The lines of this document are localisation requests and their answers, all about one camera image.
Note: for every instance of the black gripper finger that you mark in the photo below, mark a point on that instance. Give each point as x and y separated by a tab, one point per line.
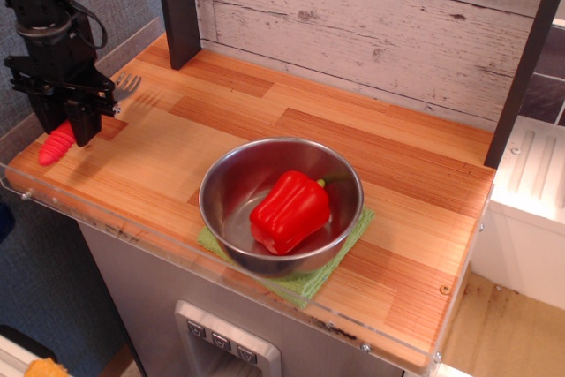
49	109
85	121

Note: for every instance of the red-handled metal fork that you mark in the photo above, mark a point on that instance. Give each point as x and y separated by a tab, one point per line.
60	140

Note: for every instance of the dark right shelf post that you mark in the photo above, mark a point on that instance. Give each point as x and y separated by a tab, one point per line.
532	50

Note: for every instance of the dark shelf post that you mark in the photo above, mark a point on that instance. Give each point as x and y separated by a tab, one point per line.
532	50
182	30

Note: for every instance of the white toy sink unit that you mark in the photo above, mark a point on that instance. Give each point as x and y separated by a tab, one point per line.
521	244

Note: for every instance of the grey cabinet with button panel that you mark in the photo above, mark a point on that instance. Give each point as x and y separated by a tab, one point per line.
186	320

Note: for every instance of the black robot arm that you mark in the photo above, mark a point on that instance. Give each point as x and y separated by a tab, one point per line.
44	18

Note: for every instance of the clear acrylic table guard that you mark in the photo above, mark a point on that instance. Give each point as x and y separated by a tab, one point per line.
396	290

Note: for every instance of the yellow object bottom left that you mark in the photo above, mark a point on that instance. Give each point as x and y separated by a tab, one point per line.
45	367

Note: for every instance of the red bell pepper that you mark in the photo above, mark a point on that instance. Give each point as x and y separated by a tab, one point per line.
293	210

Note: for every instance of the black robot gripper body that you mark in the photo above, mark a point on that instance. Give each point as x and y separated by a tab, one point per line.
66	65

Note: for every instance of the green cloth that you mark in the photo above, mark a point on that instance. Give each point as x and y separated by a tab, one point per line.
301	289

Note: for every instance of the dark left shelf post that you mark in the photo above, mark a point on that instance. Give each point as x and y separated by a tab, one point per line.
182	30

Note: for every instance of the stainless steel bowl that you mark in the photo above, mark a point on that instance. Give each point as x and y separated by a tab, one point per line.
241	179

